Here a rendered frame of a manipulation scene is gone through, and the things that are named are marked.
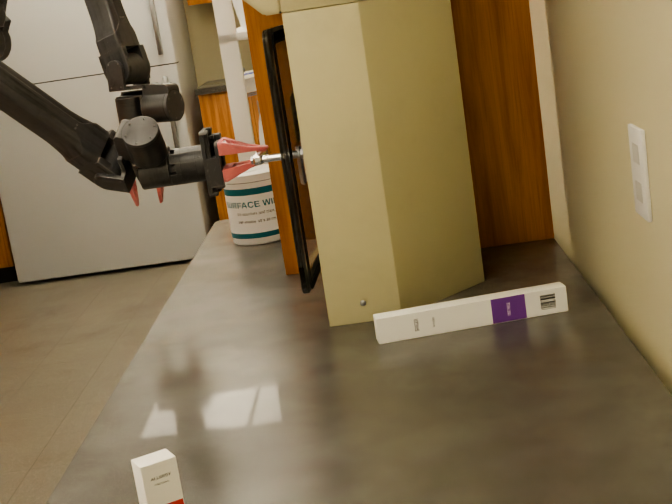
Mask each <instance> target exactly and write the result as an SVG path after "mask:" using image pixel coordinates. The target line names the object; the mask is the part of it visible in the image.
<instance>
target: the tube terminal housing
mask: <svg viewBox="0 0 672 504"><path fill-rule="evenodd" d="M280 6H281V12H282V20H283V26H284V33H285V39H286V46H287V52H288V59H289V65H290V72H291V78H292V85H293V91H294V98H295V104H296V111H297V117H298V124H299V130H300V136H301V143H302V149H303V156H304V162H305V169H306V175H307V182H308V188H309V195H310V201H311V208H312V214H313V221H314V227H315V234H316V240H317V247H318V253H319V260H320V266H321V273H322V279H323V286H324V292H325V299H326V305H327V312H328V318H329V325H330V327H332V326H339V325H346V324H354V323H361V322H369V321H374V319H373V314H378V313H383V312H389V311H395V310H400V309H406V308H412V307H418V306H423V305H429V304H433V303H435V302H437V301H440V300H442V299H444V298H447V297H449V296H451V295H454V294H456V293H458V292H461V291H463V290H465V289H468V288H470V287H472V286H474V285H477V284H479V283H481V282H484V281H485V279H484V271H483V263H482V255H481V247H480V239H479V230H478V222H477V214H476V206H475V198H474V190H473V181H472V173H471V165H470V157H469V149H468V141H467V132H466V124H465V116H464V108H463V100H462V92H461V83H460V75H459V67H458V59H457V51H456V43H455V34H454V26H453V18H452V10H451V2H450V0H280Z"/></svg>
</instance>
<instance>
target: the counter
mask: <svg viewBox="0 0 672 504"><path fill-rule="evenodd" d="M481 255H482V263H483V271H484V279H485V281H484V282H481V283H479V284H477V285H474V286H472V287H470V288H468V289H465V290H463V291H461V292H458V293H456V294H454V295H451V296H449V297H447V298H444V299H442V300H440V301H437V302H435V303H440V302H446V301H452V300H458V299H463V298H469V297H475V296H480V295H486V294H492V293H497V292H503V291H509V290H515V289H520V288H526V287H532V286H537V285H543V284H549V283H555V282H561V283H562V284H564V285H565V286H566V293H567V302H568V311H565V312H559V313H554V314H548V315H542V316H537V317H531V318H526V319H520V320H514V321H509V322H503V323H497V324H492V325H486V326H480V327H475V328H469V329H464V330H458V331H452V332H447V333H441V334H435V335H430V336H424V337H419V338H413V339H407V340H402V341H396V342H390V343H385V344H379V343H378V341H377V339H376V333H375V326H374V321H369V322H361V323H354V324H346V325H339V326H332V327H330V325H329V318H328V312H327V305H326V299H325V292H324V286H323V279H322V273H321V270H320V273H319V275H318V278H317V281H316V283H315V286H314V288H313V289H311V291H310V293H308V294H304V293H303V291H302V287H301V281H300V275H299V273H297V274H290V275H286V271H285V264H284V258H283V252H282V246H281V240H279V241H276V242H272V243H267V244H260V245H249V246H243V245H237V244H235V243H234V242H233V238H232V234H231V228H230V222H229V219H225V220H220V221H217V222H215V223H214V224H213V226H212V228H211V229H210V231H209V233H208V234H207V236H206V238H205V239H204V241H203V243H202V244H201V246H200V248H199V249H198V251H197V253H196V254H195V256H194V258H193V259H192V261H191V263H190V264H189V266H188V268H187V269H186V271H185V273H184V274H183V276H182V278H181V279H180V281H179V283H178V284H177V286H176V288H175V289H174V291H173V293H172V294H171V296H170V298H169V299H168V301H167V303H166V304H165V306H164V308H163V309H162V311H161V313H160V314H159V316H158V318H157V319H156V321H155V323H154V324H153V326H152V328H151V329H150V331H149V333H148V334H147V336H146V338H145V339H144V341H143V343H142V344H141V346H140V348H139V349H138V351H137V353H136V354H135V356H134V358H133V359H132V361H131V363H130V364H129V366H128V368H127V369H126V371H125V373H124V374H123V376H122V378H121V379H120V381H119V383H118V384H117V386H116V388H115V389H114V391H113V393H112V394H111V396H110V398H109V399H108V401H107V403H106V404H105V406H104V408H103V409H102V411H101V413H100V414H99V416H98V418H97V419H96V421H95V423H94V424H93V426H92V428H91V429H90V431H89V433H88V434H87V436H86V438H85V439H84V441H83V443H82V444H81V446H80V448H79V449H78V451H77V453H76V454H75V456H74V457H73V459H72V461H71V462H70V464H69V466H68V467H67V469H66V471H65V472H64V474H63V476H62V477H61V479H60V481H59V482H58V484H57V486H56V487H55V489H54V491H53V492H52V494H51V496H50V497H49V499H48V501H47V502H46V504H139V499H138V494H137V489H136V484H135V479H134V474H133V469H132V464H131V460H132V459H135V458H138V457H141V456H144V455H147V454H150V453H153V452H156V451H159V450H162V449H167V450H168V451H169V452H171V453H172V454H173V455H175V456H176V461H177V466H178V472H179V477H180V482H181V487H182V493H183V498H184V503H185V504H672V395H671V394H670V392H669V391H668V390H667V388H666V387H665V386H664V384H663V383H662V382H661V380H660V379H659V378H658V376H657V375H656V374H655V372H654V371H653V370H652V368H651V367H650V366H649V364H648V363H647V362H646V360H645V359H644V358H643V356H642V355H641V354H640V352H639V351H638V350H637V348H636V347H635V346H634V344H633V343H632V342H631V340H630V339H629V338H628V336H627V335H626V334H625V332H624V331H623V330H622V328H621V327H620V326H619V324H618V323H617V322H616V320H615V319H614V318H613V316H612V315H611V314H610V312H609V311H608V310H607V308H606V307H605V306H604V304H603V303H602V302H601V300H600V299H599V298H598V296H597V295H596V294H595V292H594V291H593V290H592V288H591V287H590V286H589V284H588V283H587V282H586V280H585V279H584V278H583V276H582V275H581V274H580V272H579V271H578V270H577V268H576V267H575V266H574V264H573V263H572V262H571V260H570V259H569V258H568V256H567V255H566V254H565V252H564V251H563V250H562V248H561V247H560V246H559V244H558V243H557V242H556V240H555V239H554V238H551V239H543V240H536V241H529V242H522V243H514V244H507V245H500V246H493V247H486V248H481ZM435 303H433V304H435Z"/></svg>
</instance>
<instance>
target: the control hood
mask: <svg viewBox="0 0 672 504"><path fill-rule="evenodd" d="M244 1H245V2H246V3H248V4H249V5H250V6H252V7H253V8H254V9H256V10H257V11H258V12H260V13H261V14H262V15H264V14H265V15H266V16H268V15H274V14H280V13H282V12H281V6H280V0H244Z"/></svg>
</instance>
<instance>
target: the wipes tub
mask: <svg viewBox="0 0 672 504"><path fill-rule="evenodd" d="M225 185H226V187H225V188H224V194H225V200H226V205H227V211H228V217H229V222H230V228H231V234H232V238H233V242H234V243H235V244H237V245H243V246H249V245H260V244H267V243H272V242H276V241H279V240H280V233H279V227H278V221H277V215H276V209H275V202H274V196H273V190H272V184H271V178H270V171H269V165H268V164H262V165H258V166H255V167H252V168H250V169H248V170H247V171H245V172H243V173H242V174H240V175H239V176H237V177H235V178H234V179H232V180H230V181H229V182H225Z"/></svg>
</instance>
